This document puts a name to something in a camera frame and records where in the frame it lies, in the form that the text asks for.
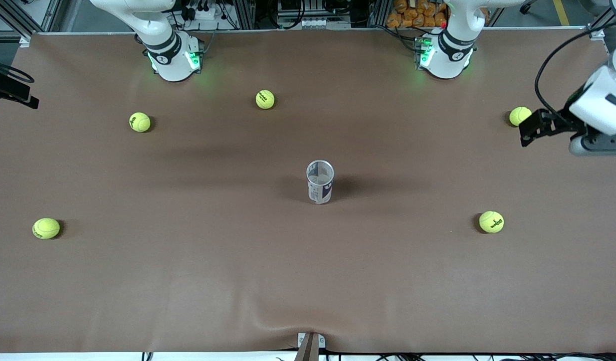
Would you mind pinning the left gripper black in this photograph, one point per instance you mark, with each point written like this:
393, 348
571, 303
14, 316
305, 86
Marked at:
563, 119

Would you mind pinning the white blue tennis ball can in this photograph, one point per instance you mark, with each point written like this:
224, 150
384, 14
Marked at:
320, 188

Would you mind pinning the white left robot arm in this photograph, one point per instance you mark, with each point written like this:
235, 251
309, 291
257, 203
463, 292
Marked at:
448, 62

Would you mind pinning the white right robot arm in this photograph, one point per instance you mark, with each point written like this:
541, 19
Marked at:
172, 65

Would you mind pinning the yellow tennis ball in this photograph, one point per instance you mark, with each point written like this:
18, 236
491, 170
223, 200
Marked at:
140, 122
46, 228
517, 115
491, 221
265, 99

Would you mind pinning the black chair caster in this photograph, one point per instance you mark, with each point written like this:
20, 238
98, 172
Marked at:
528, 6

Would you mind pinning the bag of orange items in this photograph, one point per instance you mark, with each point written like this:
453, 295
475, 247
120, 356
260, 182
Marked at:
418, 15

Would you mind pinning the long white power strip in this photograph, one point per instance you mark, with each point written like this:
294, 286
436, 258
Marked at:
313, 23

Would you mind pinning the black equipment box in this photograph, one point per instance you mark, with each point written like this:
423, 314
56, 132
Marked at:
297, 6

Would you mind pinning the brown table mat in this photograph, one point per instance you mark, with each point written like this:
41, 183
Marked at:
308, 281

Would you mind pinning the metal table corner bracket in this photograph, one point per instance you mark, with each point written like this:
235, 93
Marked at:
25, 41
597, 33

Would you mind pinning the aluminium frame strut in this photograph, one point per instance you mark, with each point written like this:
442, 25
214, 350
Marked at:
604, 21
27, 17

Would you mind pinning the aluminium frame post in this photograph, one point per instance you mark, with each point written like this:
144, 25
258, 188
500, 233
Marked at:
245, 14
377, 12

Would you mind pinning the grey metal mount bracket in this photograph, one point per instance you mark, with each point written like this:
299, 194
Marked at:
310, 346

